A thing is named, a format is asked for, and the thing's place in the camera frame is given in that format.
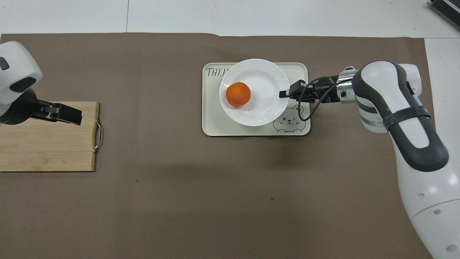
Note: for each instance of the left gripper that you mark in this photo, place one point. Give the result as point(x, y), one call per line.
point(21, 109)

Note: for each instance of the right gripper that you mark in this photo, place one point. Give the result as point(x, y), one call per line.
point(330, 91)

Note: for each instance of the white round plate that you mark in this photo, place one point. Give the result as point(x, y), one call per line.
point(264, 77)

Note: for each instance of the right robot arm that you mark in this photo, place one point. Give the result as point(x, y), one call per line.
point(413, 151)

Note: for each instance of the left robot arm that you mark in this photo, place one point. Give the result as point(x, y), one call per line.
point(16, 61)

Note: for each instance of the bamboo cutting board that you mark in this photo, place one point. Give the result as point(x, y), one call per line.
point(46, 147)

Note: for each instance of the orange fruit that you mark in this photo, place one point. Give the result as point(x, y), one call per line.
point(238, 94)

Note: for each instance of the cream tray with bear print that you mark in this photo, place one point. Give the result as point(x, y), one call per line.
point(215, 122)

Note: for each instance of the dark grey ribbed device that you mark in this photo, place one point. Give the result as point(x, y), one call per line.
point(447, 8)

